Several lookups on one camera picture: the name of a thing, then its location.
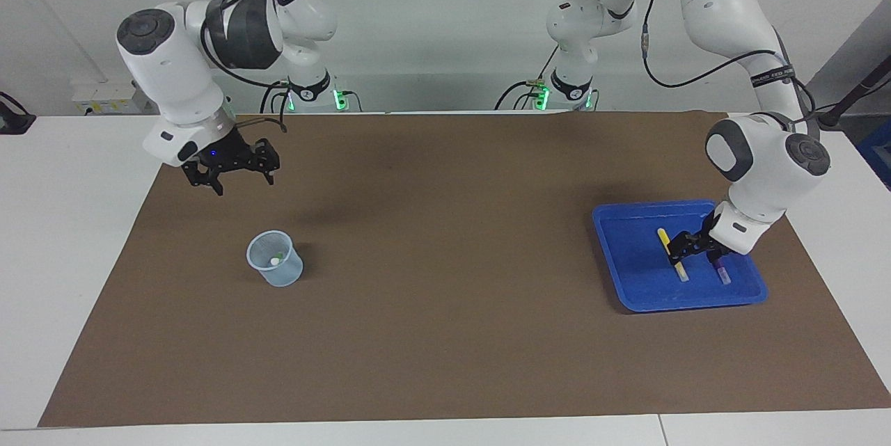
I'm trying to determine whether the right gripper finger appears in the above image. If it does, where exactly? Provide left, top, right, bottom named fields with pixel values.
left=182, top=164, right=224, bottom=196
left=251, top=140, right=281, bottom=185

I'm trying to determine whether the yellow marker pen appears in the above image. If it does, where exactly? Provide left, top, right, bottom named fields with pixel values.
left=657, top=228, right=690, bottom=283

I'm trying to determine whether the blue plastic tray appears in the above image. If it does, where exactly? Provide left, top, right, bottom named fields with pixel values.
left=592, top=200, right=768, bottom=313

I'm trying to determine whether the translucent plastic cup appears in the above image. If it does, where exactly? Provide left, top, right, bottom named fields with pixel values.
left=246, top=230, right=304, bottom=287

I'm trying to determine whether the white power strip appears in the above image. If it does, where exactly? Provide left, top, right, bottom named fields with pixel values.
left=72, top=81, right=150, bottom=116

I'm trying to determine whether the blue storage box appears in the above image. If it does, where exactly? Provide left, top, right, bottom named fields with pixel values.
left=856, top=119, right=891, bottom=191

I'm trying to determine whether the black clamp base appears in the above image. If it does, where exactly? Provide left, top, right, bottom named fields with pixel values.
left=0, top=91, right=37, bottom=135

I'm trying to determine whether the black stand pole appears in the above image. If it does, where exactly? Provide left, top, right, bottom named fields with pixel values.
left=811, top=56, right=891, bottom=130

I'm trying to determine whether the brown table mat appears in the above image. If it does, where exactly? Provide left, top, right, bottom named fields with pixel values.
left=38, top=111, right=891, bottom=428

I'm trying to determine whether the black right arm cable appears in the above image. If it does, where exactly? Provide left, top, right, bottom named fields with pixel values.
left=195, top=0, right=290, bottom=134

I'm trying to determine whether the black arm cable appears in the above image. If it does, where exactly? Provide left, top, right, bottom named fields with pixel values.
left=595, top=0, right=819, bottom=127
left=195, top=0, right=290, bottom=134

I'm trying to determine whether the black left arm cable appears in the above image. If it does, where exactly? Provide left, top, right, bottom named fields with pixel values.
left=595, top=0, right=819, bottom=127

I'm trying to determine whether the thin black base cable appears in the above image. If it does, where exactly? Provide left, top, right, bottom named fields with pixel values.
left=536, top=46, right=561, bottom=85

